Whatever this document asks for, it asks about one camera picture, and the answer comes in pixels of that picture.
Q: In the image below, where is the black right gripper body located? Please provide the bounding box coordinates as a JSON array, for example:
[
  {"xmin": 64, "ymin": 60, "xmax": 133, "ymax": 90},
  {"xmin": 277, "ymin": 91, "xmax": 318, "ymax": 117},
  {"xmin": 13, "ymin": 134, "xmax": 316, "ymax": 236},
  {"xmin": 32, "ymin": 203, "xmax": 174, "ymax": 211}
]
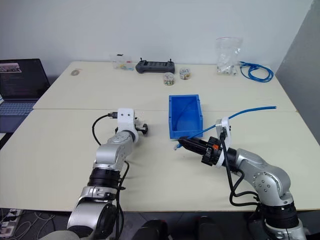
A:
[{"xmin": 201, "ymin": 136, "xmax": 223, "ymax": 167}]

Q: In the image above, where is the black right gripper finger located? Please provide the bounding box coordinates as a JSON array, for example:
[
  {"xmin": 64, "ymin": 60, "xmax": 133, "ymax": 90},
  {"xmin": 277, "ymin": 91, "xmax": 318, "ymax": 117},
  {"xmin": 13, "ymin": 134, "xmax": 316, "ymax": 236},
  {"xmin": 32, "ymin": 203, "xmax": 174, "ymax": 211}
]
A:
[
  {"xmin": 178, "ymin": 139, "xmax": 208, "ymax": 157},
  {"xmin": 183, "ymin": 137, "xmax": 210, "ymax": 149}
]

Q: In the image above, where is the blue network cable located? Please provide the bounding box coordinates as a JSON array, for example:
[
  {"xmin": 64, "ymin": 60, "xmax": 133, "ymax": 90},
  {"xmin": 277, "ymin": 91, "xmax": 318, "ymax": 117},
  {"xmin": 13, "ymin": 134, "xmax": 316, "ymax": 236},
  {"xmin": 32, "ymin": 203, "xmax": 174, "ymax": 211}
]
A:
[
  {"xmin": 173, "ymin": 105, "xmax": 278, "ymax": 152},
  {"xmin": 239, "ymin": 60, "xmax": 275, "ymax": 83}
]

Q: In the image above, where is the blue plastic bin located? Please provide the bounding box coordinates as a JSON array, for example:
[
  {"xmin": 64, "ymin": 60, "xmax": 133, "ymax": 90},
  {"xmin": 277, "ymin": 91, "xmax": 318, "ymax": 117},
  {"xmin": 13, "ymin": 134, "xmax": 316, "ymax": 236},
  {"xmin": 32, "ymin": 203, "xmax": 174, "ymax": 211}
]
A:
[{"xmin": 167, "ymin": 93, "xmax": 205, "ymax": 140}]

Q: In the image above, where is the small clear jar of beads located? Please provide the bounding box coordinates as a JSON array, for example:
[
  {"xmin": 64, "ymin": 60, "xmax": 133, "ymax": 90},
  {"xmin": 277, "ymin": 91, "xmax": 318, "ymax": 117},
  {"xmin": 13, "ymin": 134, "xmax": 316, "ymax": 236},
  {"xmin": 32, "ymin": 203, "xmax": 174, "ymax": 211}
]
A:
[
  {"xmin": 163, "ymin": 72, "xmax": 177, "ymax": 87},
  {"xmin": 178, "ymin": 67, "xmax": 192, "ymax": 81}
]

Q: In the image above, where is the black handheld controller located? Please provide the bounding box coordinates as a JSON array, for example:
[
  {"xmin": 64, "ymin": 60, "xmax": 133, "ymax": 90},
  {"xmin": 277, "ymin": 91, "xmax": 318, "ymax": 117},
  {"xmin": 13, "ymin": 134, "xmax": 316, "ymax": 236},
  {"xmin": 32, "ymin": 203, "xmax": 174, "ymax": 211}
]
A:
[{"xmin": 135, "ymin": 57, "xmax": 177, "ymax": 75}]

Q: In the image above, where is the clear plastic box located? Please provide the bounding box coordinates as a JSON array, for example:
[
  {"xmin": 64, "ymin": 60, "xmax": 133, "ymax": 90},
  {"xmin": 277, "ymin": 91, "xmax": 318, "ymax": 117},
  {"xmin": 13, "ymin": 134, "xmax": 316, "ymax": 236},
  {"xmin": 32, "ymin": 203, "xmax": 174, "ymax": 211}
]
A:
[{"xmin": 109, "ymin": 52, "xmax": 134, "ymax": 71}]

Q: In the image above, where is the dark rounded shape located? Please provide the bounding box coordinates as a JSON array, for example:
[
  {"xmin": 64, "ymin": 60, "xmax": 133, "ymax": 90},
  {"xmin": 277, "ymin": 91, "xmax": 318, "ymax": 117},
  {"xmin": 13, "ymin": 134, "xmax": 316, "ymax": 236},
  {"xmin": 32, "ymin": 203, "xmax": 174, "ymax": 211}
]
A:
[
  {"xmin": 134, "ymin": 219, "xmax": 170, "ymax": 240},
  {"xmin": 191, "ymin": 215, "xmax": 221, "ymax": 240}
]

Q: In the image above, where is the clear bag of white couplers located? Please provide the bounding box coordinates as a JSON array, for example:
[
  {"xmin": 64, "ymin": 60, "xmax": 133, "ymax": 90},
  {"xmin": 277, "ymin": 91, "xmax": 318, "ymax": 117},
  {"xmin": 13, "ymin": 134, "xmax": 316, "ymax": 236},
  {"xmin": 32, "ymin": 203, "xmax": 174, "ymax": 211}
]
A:
[{"xmin": 215, "ymin": 36, "xmax": 244, "ymax": 76}]

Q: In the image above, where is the dark open laptop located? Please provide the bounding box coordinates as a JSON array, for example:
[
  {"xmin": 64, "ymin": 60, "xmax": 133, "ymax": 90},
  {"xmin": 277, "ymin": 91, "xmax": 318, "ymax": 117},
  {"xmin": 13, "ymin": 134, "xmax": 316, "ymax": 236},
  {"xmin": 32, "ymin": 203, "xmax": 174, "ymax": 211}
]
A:
[{"xmin": 0, "ymin": 58, "xmax": 51, "ymax": 134}]

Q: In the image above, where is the white power strip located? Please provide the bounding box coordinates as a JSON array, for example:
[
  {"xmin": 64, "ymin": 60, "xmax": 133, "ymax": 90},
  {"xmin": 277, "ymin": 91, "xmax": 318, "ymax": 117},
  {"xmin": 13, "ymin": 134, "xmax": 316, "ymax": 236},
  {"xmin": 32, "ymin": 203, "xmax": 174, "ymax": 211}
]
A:
[{"xmin": 0, "ymin": 208, "xmax": 24, "ymax": 237}]

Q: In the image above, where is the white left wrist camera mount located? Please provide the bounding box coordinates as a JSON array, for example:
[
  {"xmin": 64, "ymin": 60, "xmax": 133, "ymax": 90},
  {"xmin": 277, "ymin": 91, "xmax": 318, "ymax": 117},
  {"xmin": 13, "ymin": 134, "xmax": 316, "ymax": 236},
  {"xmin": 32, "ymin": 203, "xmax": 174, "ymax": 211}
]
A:
[{"xmin": 116, "ymin": 107, "xmax": 137, "ymax": 132}]

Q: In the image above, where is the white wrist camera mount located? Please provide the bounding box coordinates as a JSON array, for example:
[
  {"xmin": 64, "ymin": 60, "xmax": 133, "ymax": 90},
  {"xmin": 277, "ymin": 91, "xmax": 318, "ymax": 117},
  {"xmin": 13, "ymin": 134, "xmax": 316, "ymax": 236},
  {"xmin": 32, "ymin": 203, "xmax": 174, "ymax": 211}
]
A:
[
  {"xmin": 116, "ymin": 107, "xmax": 137, "ymax": 132},
  {"xmin": 214, "ymin": 116, "xmax": 233, "ymax": 169}
]

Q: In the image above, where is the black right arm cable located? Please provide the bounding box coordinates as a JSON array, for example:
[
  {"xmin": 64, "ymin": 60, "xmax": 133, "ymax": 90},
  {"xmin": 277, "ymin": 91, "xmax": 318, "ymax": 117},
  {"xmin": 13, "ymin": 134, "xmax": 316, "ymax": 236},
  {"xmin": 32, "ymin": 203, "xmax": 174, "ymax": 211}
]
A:
[{"xmin": 219, "ymin": 129, "xmax": 261, "ymax": 207}]

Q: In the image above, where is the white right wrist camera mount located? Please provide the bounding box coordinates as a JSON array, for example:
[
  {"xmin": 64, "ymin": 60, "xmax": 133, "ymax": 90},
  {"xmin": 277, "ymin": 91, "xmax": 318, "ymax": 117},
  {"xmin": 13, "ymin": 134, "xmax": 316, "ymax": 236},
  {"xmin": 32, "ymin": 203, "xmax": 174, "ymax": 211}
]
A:
[{"xmin": 214, "ymin": 116, "xmax": 233, "ymax": 169}]

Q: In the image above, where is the coiled blue network cable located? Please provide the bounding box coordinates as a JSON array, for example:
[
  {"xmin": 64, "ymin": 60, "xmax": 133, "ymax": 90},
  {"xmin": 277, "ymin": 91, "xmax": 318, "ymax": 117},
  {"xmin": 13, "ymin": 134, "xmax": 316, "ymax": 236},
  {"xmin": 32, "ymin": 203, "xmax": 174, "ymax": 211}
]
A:
[{"xmin": 239, "ymin": 60, "xmax": 275, "ymax": 83}]

